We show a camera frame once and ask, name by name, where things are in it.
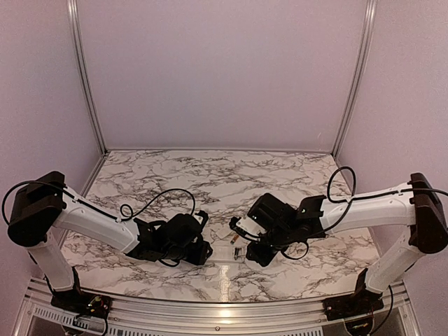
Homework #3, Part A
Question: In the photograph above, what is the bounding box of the white battery cover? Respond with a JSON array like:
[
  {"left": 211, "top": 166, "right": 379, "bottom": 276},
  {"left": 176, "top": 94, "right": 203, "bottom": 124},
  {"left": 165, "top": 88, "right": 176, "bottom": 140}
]
[{"left": 216, "top": 228, "right": 231, "bottom": 239}]

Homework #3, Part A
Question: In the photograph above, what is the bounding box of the white remote control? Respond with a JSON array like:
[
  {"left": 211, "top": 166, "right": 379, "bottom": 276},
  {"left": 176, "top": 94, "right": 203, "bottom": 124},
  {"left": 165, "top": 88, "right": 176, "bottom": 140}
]
[{"left": 208, "top": 245, "right": 246, "bottom": 263}]

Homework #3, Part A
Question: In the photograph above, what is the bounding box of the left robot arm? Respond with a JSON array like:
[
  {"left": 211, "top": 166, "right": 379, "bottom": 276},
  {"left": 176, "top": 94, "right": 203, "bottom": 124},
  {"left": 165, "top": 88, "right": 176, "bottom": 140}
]
[{"left": 1, "top": 171, "right": 213, "bottom": 312}]

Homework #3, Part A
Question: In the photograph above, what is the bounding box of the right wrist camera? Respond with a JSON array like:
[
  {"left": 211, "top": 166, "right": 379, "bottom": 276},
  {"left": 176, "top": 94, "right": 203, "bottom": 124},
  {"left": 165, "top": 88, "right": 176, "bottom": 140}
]
[{"left": 229, "top": 217, "right": 265, "bottom": 240}]

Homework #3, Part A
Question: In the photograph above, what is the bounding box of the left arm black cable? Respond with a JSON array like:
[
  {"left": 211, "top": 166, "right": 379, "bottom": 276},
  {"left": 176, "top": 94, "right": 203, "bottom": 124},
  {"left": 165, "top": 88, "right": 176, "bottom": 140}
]
[{"left": 119, "top": 188, "right": 196, "bottom": 225}]

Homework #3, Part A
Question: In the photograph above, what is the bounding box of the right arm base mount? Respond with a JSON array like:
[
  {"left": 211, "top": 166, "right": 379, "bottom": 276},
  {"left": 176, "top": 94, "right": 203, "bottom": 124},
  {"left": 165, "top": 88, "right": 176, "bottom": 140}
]
[{"left": 323, "top": 294, "right": 384, "bottom": 321}]

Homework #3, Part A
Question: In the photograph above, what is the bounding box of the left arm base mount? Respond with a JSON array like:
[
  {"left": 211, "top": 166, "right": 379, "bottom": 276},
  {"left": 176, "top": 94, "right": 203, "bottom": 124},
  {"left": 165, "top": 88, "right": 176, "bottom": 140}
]
[{"left": 51, "top": 292, "right": 111, "bottom": 319}]

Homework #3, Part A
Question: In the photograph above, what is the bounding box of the front aluminium rail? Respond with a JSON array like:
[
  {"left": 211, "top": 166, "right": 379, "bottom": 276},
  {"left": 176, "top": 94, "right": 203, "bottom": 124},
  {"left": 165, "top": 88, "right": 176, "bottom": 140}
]
[{"left": 20, "top": 279, "right": 421, "bottom": 336}]

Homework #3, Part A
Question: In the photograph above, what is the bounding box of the left aluminium frame post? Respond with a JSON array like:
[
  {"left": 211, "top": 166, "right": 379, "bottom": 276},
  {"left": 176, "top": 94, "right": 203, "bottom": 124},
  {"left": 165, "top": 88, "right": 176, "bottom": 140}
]
[{"left": 67, "top": 0, "right": 108, "bottom": 156}]

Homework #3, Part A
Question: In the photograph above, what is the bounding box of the aluminium frame post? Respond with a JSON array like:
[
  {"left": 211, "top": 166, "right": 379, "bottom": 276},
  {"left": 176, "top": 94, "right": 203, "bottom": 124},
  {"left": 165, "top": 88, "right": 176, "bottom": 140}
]
[
  {"left": 67, "top": 0, "right": 108, "bottom": 156},
  {"left": 331, "top": 0, "right": 378, "bottom": 160}
]

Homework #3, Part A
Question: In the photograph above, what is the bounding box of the right aluminium frame post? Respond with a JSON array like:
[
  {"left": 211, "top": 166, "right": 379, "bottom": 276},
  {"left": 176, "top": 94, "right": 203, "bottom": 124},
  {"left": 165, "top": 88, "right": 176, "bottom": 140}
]
[{"left": 331, "top": 0, "right": 378, "bottom": 160}]

